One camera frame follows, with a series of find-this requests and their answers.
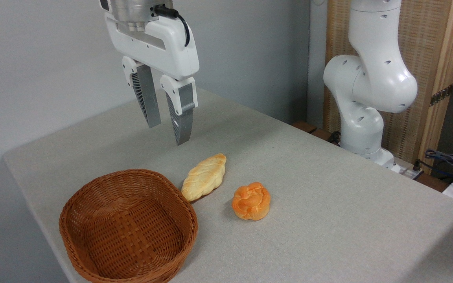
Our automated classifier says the round orange braided bread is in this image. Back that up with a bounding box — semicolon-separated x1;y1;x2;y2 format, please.
231;182;271;221

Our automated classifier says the long pale braided bread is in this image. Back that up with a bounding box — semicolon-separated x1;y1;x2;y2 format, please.
180;153;227;202

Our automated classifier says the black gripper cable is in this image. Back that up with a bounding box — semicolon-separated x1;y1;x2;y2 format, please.
154;4;191;48

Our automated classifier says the brown wooden ledge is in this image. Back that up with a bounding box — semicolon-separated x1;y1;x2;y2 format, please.
291;121;342;147

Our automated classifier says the metal screen hinge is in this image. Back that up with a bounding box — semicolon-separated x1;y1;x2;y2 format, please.
429;83;453;107

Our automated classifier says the blue grey cable bundle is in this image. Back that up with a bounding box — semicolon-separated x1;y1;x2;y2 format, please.
424;148;453;182

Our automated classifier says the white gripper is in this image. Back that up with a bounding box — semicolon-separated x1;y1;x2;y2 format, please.
104;13;200;147

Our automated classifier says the brown woven wicker basket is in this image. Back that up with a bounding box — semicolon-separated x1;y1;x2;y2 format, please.
58;169;199;283

